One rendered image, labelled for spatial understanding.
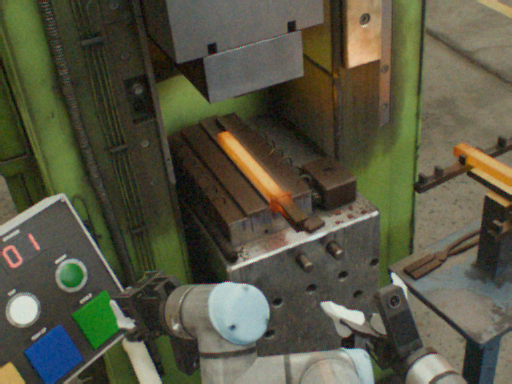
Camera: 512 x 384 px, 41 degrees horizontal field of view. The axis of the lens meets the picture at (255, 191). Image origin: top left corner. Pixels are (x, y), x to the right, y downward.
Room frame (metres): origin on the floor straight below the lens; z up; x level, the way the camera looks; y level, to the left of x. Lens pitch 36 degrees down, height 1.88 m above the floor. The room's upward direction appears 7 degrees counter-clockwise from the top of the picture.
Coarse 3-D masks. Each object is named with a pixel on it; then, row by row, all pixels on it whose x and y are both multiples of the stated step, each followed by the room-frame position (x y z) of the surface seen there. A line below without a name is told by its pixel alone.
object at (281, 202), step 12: (228, 132) 1.47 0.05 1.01; (228, 144) 1.41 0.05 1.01; (240, 144) 1.40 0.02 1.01; (240, 156) 1.35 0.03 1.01; (252, 168) 1.30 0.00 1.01; (264, 180) 1.24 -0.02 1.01; (276, 192) 1.19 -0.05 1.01; (288, 192) 1.18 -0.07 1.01; (276, 204) 1.16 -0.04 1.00; (288, 204) 1.14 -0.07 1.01; (288, 216) 1.13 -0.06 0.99; (300, 216) 1.09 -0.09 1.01; (300, 228) 1.08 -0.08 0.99
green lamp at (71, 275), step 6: (66, 264) 0.91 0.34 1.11; (72, 264) 0.92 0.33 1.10; (66, 270) 0.91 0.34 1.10; (72, 270) 0.91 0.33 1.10; (78, 270) 0.92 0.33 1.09; (60, 276) 0.90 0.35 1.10; (66, 276) 0.90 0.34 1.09; (72, 276) 0.90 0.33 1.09; (78, 276) 0.91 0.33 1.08; (66, 282) 0.89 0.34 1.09; (72, 282) 0.90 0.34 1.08; (78, 282) 0.90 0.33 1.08
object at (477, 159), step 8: (464, 144) 1.29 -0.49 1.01; (456, 152) 1.28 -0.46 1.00; (464, 152) 1.26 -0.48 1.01; (472, 152) 1.26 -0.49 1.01; (480, 152) 1.25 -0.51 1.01; (472, 160) 1.24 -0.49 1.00; (480, 160) 1.22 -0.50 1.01; (488, 160) 1.22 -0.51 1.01; (480, 168) 1.22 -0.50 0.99; (488, 168) 1.20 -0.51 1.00; (496, 168) 1.19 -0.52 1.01; (504, 168) 1.18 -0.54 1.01; (496, 176) 1.18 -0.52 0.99; (504, 176) 1.16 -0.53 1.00
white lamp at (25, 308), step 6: (18, 300) 0.84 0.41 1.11; (24, 300) 0.84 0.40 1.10; (30, 300) 0.85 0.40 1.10; (12, 306) 0.83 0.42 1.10; (18, 306) 0.83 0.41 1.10; (24, 306) 0.84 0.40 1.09; (30, 306) 0.84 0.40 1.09; (36, 306) 0.85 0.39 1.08; (12, 312) 0.82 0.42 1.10; (18, 312) 0.83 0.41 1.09; (24, 312) 0.83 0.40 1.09; (30, 312) 0.83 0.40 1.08; (12, 318) 0.82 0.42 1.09; (18, 318) 0.82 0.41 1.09; (24, 318) 0.82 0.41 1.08; (30, 318) 0.83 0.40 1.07
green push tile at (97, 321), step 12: (96, 300) 0.89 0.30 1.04; (108, 300) 0.90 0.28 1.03; (84, 312) 0.87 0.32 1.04; (96, 312) 0.88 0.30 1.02; (108, 312) 0.88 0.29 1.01; (84, 324) 0.85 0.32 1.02; (96, 324) 0.86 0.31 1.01; (108, 324) 0.87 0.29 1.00; (96, 336) 0.85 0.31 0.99; (108, 336) 0.86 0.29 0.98; (96, 348) 0.83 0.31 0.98
